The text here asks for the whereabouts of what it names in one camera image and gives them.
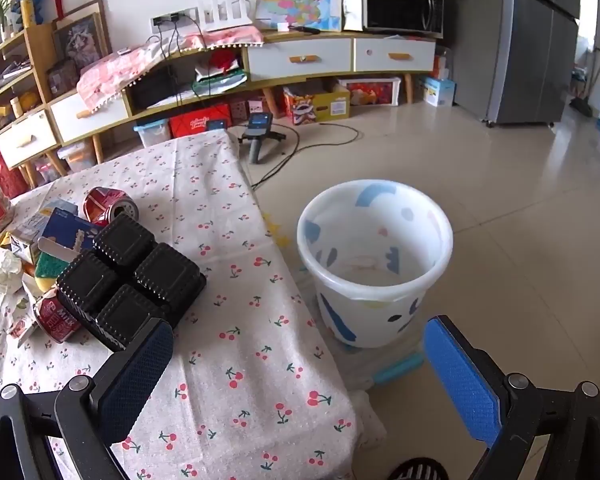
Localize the flattened white carton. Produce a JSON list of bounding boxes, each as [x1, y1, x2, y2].
[[9, 201, 78, 263]]

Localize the red flat box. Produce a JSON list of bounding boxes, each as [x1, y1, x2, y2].
[[169, 104, 232, 138]]

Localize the green white folded bags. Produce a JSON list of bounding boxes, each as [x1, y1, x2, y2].
[[192, 55, 248, 96]]

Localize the cherry-print tablecloth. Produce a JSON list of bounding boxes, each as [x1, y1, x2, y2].
[[0, 130, 388, 480]]

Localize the colourful map poster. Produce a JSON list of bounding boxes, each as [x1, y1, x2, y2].
[[255, 0, 343, 32]]

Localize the white flat stick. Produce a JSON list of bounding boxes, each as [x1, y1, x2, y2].
[[37, 236, 78, 263]]

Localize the black floor cable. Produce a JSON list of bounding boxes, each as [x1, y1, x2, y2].
[[250, 120, 361, 191]]

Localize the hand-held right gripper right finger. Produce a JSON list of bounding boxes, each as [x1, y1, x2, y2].
[[424, 315, 600, 480]]

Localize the crushed red drink can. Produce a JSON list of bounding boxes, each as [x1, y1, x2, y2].
[[82, 186, 141, 228]]

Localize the grey refrigerator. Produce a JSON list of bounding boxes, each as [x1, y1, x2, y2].
[[447, 0, 581, 126]]

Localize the blue toy figure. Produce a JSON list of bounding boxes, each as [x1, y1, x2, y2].
[[12, 0, 51, 26]]

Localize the white crate red print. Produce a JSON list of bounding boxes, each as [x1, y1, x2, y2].
[[337, 76, 402, 107]]

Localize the colourful printed cardboard box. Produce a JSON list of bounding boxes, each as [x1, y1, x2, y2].
[[283, 86, 351, 125]]

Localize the red drink can white lettering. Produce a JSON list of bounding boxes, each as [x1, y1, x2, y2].
[[32, 287, 83, 345]]

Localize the green scouring sponge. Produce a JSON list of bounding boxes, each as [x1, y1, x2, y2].
[[32, 250, 68, 293]]

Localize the broom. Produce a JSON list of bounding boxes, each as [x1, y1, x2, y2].
[[570, 50, 600, 116]]

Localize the small patterned boxes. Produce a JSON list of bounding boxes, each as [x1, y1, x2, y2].
[[230, 99, 266, 121]]

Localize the large crumpled white paper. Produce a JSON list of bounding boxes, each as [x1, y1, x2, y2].
[[0, 252, 23, 293]]

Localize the blue cardboard box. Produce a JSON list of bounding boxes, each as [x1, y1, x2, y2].
[[40, 207, 98, 253]]

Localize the blue-lid plastic storage box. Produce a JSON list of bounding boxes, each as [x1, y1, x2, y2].
[[133, 119, 172, 148]]

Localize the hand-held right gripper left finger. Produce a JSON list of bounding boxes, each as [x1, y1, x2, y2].
[[0, 317, 175, 480]]

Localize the small red white wrapper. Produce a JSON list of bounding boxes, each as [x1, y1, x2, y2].
[[7, 305, 43, 348]]

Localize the wood and white long cabinet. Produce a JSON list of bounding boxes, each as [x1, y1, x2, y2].
[[45, 30, 438, 163]]

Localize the white picket rack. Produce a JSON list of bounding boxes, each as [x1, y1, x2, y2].
[[196, 0, 255, 31]]

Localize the wooden shelf unit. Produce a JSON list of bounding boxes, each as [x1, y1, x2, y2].
[[0, 22, 63, 186]]

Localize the white patterned plastic bin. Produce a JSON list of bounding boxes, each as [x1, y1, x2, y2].
[[296, 179, 454, 350]]

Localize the white paper board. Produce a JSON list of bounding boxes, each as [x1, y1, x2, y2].
[[341, 0, 366, 31]]

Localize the black plastic compartment tray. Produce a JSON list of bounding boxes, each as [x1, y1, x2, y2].
[[55, 212, 207, 353]]

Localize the pink patterned cloth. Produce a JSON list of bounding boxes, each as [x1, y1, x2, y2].
[[76, 27, 265, 111]]

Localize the clear plastic storage box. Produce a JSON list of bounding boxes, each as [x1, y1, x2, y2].
[[57, 140, 98, 173]]

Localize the black microwave oven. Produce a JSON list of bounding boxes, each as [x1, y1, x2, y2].
[[362, 0, 446, 38]]

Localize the white power strip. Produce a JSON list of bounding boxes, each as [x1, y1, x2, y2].
[[151, 10, 201, 28]]

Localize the framed picture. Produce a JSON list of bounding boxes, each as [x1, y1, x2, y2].
[[52, 0, 112, 73]]

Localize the white and blue box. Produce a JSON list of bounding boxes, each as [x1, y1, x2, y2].
[[420, 75, 456, 107]]

